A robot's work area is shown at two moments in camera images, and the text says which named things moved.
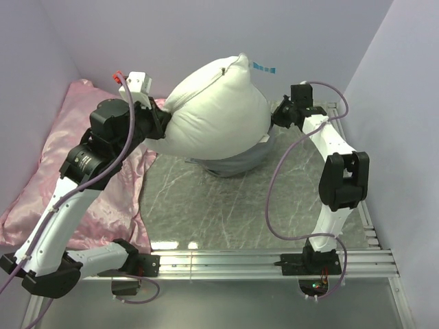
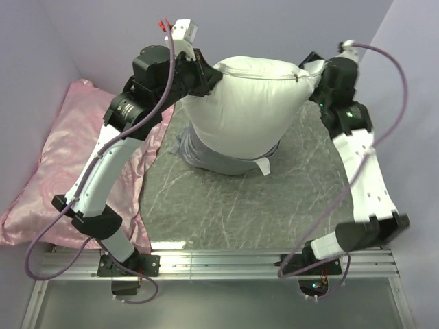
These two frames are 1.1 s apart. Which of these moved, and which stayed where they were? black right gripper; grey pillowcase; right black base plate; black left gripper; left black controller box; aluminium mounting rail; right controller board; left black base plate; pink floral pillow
Moved: grey pillowcase; black left gripper; black right gripper
Stayed: right black base plate; aluminium mounting rail; pink floral pillow; left black controller box; left black base plate; right controller board
